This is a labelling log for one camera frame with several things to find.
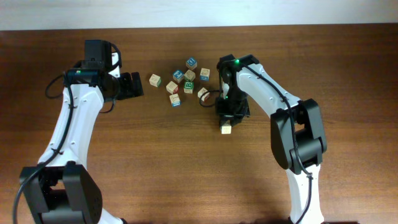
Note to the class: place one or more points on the blue C block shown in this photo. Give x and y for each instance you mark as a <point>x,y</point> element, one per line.
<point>191,63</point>

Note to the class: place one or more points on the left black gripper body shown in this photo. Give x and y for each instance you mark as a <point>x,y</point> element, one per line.
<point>124,88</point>

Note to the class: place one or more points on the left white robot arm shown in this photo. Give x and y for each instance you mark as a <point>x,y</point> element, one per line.
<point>59,188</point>

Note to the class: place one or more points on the plain wooden block centre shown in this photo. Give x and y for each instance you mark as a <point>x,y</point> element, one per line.
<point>189,76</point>

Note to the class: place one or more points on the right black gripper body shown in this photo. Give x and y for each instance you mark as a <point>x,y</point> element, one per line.
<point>233,106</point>

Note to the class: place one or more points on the wooden block red side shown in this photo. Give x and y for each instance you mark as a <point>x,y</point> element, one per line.
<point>172,87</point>

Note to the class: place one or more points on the green B block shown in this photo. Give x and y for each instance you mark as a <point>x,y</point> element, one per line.
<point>188,87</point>

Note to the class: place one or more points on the wooden leaf E block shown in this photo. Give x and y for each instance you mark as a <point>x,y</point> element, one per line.
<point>203,94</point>

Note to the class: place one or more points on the wooden block blue base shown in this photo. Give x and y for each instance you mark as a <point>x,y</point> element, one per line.
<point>205,74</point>

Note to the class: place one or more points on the wooden block green side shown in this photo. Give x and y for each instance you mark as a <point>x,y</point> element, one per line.
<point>155,80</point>

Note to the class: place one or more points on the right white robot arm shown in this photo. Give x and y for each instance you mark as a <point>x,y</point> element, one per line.
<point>298,138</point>

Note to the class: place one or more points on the wooden block blue J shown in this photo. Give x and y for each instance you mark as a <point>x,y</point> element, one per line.
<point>175,100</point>

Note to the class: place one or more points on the red Y block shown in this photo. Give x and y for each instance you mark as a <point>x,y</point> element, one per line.
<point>225,128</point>

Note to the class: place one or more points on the blue letter block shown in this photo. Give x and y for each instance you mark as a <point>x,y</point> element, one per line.
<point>178,76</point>

